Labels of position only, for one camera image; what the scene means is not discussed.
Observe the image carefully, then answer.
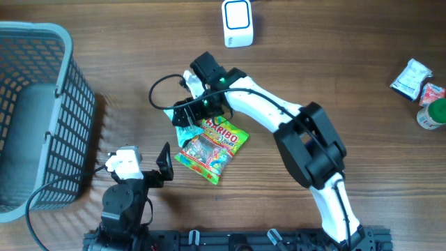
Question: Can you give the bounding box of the white barcode scanner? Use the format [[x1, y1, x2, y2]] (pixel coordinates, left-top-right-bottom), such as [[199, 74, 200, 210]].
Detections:
[[221, 0, 254, 48]]

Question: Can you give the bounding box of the green lid plastic jar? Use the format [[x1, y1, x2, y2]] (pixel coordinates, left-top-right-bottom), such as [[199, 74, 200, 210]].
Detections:
[[417, 98, 445, 130]]

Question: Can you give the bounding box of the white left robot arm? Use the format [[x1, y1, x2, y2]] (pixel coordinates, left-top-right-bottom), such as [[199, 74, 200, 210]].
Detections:
[[83, 142, 174, 251]]

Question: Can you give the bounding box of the black right camera cable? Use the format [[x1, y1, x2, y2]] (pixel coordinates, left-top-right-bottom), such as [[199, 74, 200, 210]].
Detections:
[[148, 73, 353, 251]]

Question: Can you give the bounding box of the white paper tissue pack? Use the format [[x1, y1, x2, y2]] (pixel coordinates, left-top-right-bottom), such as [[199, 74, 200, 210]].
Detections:
[[390, 59, 433, 101]]

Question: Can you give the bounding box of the black left camera cable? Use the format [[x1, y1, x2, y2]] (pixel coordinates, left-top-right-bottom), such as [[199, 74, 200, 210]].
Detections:
[[24, 165, 107, 251]]

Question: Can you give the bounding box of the black camera cable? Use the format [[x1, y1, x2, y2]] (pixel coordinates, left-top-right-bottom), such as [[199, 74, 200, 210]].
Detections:
[[24, 165, 107, 251], [148, 73, 353, 251]]

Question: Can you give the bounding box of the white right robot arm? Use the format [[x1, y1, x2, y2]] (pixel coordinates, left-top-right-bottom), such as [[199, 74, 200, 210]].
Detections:
[[173, 52, 374, 250]]

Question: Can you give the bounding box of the Haribo gummy candy bag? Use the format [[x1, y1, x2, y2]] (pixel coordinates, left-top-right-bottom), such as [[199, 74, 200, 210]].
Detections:
[[175, 116, 249, 185]]

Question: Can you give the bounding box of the teal wet wipes pack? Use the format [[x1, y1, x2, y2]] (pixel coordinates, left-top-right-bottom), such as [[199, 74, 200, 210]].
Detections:
[[174, 125, 203, 147]]

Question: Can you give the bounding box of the grey plastic mesh basket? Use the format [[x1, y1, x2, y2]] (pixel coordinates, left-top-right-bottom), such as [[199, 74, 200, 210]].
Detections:
[[1, 22, 96, 222]]

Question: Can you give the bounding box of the red Kleenex tissue pack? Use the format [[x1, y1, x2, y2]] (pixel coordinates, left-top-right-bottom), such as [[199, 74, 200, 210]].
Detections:
[[419, 82, 445, 107]]

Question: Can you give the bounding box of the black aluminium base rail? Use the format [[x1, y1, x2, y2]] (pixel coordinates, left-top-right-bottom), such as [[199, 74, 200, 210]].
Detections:
[[83, 228, 394, 251]]

